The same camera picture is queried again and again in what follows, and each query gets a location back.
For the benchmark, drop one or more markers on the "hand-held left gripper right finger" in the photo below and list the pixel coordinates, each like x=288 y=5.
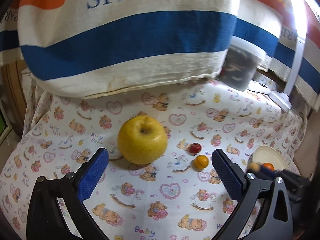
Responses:
x=225 y=177

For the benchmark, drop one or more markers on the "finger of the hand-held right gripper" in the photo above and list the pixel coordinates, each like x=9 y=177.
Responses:
x=267 y=173

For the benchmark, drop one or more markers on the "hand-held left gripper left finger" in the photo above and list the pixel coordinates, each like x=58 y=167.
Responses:
x=93 y=175

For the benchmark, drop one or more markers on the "orange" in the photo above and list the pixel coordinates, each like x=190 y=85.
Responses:
x=268 y=165

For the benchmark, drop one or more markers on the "tan longan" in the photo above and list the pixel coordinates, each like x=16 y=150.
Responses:
x=253 y=166

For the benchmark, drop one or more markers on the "cream round plate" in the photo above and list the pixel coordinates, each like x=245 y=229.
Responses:
x=270 y=155

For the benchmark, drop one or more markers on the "yellow cherry tomato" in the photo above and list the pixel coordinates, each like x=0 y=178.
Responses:
x=201 y=161

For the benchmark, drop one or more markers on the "red cherry tomato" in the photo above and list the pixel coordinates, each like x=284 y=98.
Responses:
x=194 y=148

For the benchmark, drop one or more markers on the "yellow apple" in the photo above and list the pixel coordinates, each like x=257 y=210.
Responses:
x=142 y=142

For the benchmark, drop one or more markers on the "bear print cloth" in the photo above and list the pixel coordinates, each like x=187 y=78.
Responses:
x=175 y=180

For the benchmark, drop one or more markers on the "white flat device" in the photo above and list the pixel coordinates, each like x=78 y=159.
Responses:
x=257 y=87

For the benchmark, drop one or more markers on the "white desk lamp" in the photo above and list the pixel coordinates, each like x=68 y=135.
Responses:
x=295 y=67

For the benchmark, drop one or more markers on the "clear lidded plastic container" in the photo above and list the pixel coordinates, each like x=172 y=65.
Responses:
x=237 y=67

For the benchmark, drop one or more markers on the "brown wooden panel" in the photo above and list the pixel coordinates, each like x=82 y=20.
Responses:
x=12 y=100

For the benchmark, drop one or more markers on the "striped blanket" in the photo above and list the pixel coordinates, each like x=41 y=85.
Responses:
x=125 y=42

